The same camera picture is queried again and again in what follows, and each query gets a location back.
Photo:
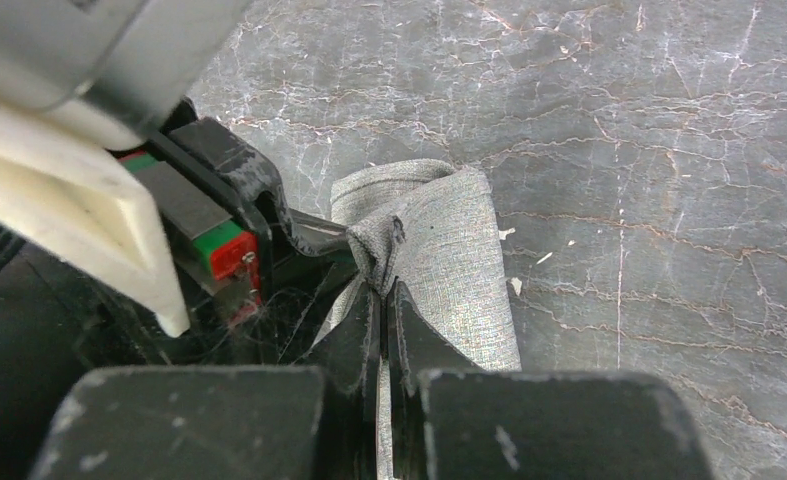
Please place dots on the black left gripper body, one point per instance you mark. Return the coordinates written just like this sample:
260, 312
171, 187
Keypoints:
56, 323

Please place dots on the grey cloth napkin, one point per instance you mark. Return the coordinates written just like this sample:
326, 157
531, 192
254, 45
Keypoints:
432, 226

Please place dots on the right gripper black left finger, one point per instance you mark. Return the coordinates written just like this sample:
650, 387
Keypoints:
315, 419

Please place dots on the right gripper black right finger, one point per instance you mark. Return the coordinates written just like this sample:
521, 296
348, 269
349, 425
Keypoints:
454, 420

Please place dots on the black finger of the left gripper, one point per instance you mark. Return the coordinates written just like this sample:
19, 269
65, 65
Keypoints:
309, 250

